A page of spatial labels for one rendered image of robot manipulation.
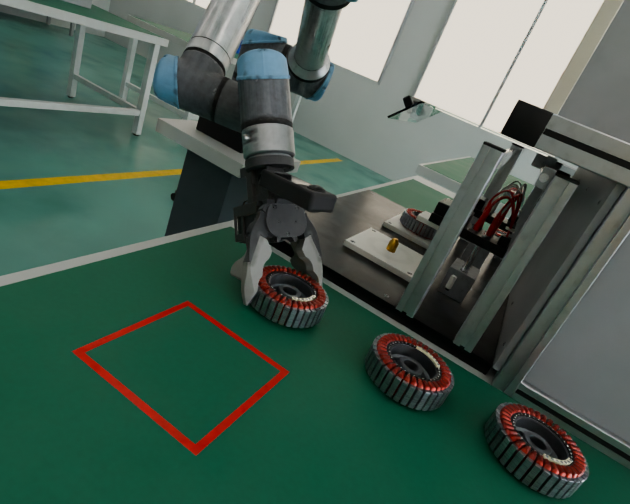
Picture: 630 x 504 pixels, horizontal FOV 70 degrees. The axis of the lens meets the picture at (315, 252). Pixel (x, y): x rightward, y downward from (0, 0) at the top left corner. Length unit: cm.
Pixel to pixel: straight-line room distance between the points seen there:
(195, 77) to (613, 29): 60
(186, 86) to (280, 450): 56
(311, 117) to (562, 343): 574
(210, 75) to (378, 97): 520
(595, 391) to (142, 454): 58
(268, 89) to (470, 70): 510
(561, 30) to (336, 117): 262
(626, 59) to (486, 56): 495
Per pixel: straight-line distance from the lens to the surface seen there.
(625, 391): 75
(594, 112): 77
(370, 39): 607
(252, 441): 45
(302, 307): 59
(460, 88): 570
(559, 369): 73
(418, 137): 576
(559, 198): 67
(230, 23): 86
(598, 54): 77
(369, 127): 594
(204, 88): 77
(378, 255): 88
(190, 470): 42
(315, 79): 130
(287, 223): 63
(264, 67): 68
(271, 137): 64
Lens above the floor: 108
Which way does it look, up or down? 23 degrees down
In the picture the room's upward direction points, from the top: 23 degrees clockwise
